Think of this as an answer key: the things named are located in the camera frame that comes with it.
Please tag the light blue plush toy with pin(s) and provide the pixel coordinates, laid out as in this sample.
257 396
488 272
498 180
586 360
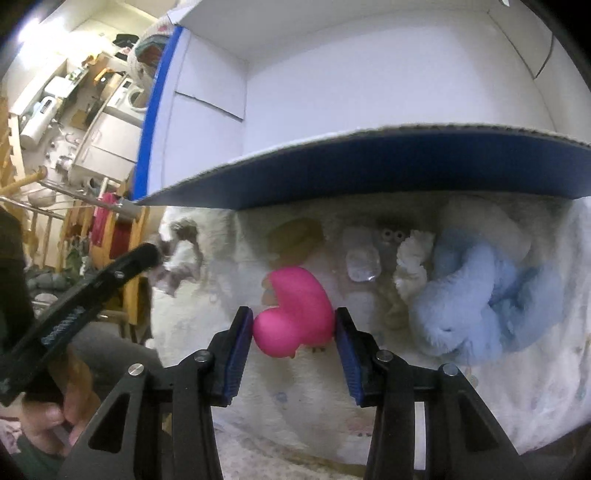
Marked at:
480 304

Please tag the white wall appliance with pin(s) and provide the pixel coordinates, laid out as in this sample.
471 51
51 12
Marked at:
34 124

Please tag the white cabinet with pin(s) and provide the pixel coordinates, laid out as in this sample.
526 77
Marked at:
106 143

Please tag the wooden rack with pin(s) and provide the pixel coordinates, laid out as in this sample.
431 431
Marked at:
131 286

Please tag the white fleece blanket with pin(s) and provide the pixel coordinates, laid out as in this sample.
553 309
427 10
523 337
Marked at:
545 392

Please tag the person's left hand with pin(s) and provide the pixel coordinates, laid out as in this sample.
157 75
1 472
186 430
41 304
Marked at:
44 422

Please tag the grey and white plush toy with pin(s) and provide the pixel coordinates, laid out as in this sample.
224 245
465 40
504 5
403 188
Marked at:
178 258

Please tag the white fluffy toy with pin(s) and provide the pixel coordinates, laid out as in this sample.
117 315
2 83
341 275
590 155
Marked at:
413 263

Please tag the red cloth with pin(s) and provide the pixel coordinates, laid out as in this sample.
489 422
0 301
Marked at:
108 226

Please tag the white plush pillow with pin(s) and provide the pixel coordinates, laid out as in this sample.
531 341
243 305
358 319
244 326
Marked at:
485 217

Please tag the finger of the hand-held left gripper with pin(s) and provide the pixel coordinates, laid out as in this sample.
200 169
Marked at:
115 274

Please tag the clear plastic toy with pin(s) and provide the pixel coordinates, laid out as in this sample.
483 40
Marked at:
362 261

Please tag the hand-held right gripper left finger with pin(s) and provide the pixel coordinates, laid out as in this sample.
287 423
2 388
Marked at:
236 364

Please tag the white washing machine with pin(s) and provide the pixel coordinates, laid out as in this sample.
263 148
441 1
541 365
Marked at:
131 97

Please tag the patterned cloth bundle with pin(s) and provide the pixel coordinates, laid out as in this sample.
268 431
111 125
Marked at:
150 50

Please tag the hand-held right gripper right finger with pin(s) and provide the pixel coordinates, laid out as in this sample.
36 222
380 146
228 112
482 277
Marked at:
352 369

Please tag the brown plush toy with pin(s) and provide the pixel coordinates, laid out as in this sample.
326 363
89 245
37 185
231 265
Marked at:
295 237

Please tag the grey toy with googly eyes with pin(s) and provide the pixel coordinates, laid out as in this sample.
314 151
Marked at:
391 233

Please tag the metal rod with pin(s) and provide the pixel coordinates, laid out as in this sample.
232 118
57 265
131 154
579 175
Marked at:
69 194

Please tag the white cardboard box blue outside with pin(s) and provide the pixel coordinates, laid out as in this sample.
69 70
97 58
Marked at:
369 83

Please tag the pink rubber duck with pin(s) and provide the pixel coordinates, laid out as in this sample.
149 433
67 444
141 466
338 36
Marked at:
295 318

